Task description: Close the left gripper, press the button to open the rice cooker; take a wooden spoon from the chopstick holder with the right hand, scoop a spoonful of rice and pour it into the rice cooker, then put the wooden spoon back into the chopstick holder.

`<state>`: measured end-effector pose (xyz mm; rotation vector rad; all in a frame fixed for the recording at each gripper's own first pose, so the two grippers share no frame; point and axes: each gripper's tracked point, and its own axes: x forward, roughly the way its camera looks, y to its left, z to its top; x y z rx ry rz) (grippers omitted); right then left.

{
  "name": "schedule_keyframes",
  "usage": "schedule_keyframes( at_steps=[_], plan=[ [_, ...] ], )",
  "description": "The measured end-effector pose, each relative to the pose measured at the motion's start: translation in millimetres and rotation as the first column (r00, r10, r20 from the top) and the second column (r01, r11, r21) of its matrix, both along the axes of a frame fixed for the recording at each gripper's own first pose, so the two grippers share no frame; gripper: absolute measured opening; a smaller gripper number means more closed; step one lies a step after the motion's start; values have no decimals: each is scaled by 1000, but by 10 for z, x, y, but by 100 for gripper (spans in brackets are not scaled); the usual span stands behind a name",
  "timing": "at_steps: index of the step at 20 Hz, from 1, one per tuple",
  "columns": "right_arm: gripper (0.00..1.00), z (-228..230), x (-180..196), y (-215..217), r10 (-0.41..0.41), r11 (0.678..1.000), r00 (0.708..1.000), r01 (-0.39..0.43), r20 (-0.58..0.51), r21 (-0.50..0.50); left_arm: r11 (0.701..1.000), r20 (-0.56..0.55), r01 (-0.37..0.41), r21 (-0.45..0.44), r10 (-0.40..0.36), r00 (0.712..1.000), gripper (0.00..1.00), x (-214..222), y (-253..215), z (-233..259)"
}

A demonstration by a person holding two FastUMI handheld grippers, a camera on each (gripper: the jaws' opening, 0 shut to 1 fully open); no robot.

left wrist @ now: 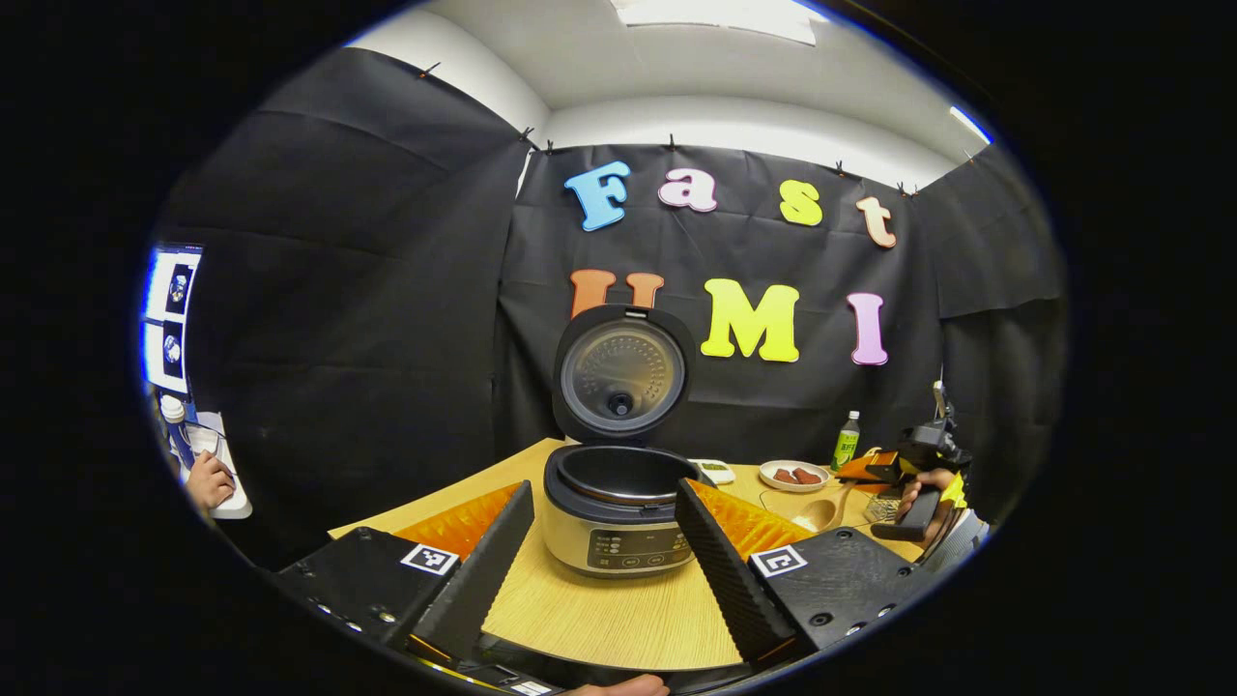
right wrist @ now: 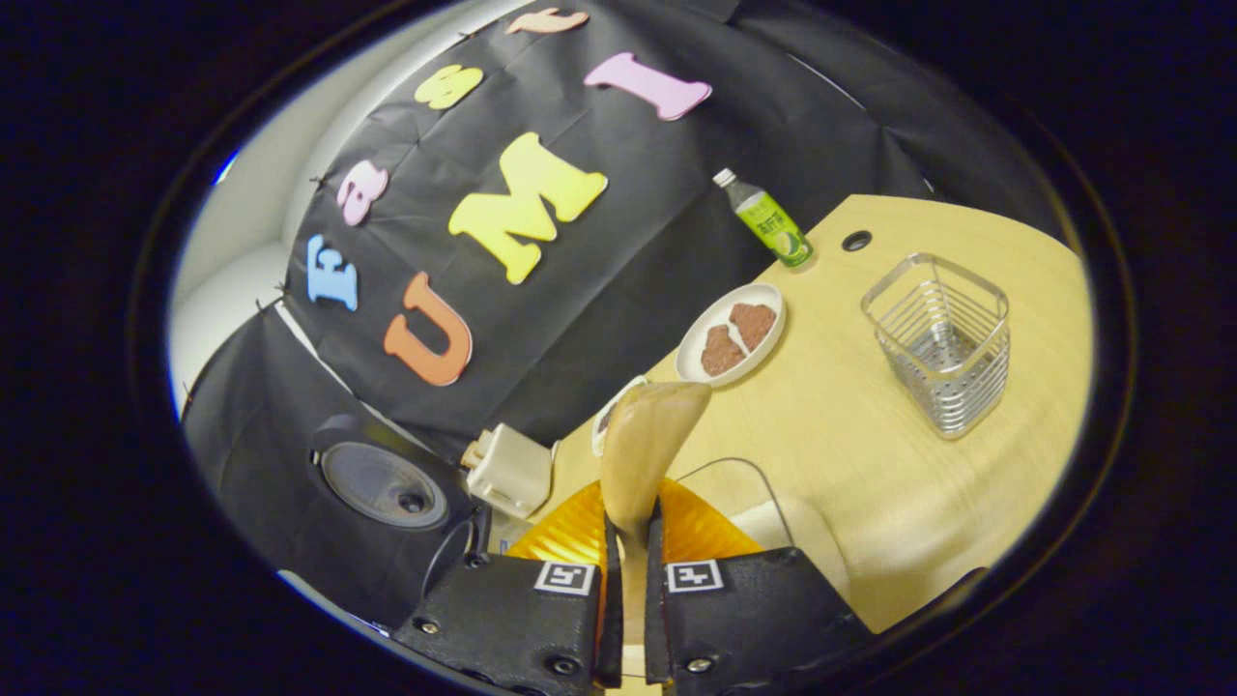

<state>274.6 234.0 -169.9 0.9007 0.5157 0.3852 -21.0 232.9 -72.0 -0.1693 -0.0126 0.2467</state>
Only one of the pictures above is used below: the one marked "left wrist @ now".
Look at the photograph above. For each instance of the white keyboard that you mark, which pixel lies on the white keyboard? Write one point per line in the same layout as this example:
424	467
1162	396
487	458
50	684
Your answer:
237	498

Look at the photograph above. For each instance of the brown food piece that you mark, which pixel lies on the brown food piece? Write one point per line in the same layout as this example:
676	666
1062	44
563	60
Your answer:
808	476
784	476

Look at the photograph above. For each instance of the green drink bottle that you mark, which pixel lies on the green drink bottle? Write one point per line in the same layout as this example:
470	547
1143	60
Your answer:
846	447

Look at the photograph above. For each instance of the black backdrop cloth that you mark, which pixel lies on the black backdrop cloth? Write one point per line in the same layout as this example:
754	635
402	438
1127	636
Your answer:
387	338

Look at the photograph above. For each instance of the large ceiling light panel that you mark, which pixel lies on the large ceiling light panel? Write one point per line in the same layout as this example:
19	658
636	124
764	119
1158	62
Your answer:
715	14

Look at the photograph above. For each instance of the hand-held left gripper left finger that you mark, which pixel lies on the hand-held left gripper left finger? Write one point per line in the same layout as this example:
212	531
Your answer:
478	580

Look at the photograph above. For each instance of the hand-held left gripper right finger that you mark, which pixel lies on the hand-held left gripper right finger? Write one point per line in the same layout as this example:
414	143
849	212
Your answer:
730	580

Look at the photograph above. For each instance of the wooden spoon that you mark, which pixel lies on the wooden spoon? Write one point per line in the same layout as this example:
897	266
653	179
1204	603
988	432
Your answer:
814	515

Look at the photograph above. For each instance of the blue bottle white cap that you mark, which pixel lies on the blue bottle white cap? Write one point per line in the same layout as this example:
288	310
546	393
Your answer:
177	435

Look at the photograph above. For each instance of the white divided snack dish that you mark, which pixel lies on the white divided snack dish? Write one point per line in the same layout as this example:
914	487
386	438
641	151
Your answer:
717	472

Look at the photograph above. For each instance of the computer monitor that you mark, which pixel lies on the computer monitor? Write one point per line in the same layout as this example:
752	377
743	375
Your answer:
172	319

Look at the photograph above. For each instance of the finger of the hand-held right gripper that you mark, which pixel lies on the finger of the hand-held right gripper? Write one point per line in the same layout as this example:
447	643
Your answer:
865	469

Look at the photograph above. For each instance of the dark lid silver rice cooker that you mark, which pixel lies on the dark lid silver rice cooker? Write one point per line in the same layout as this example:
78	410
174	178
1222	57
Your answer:
618	541

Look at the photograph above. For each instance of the white round plate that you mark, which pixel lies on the white round plate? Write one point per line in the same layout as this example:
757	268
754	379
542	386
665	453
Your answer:
794	486

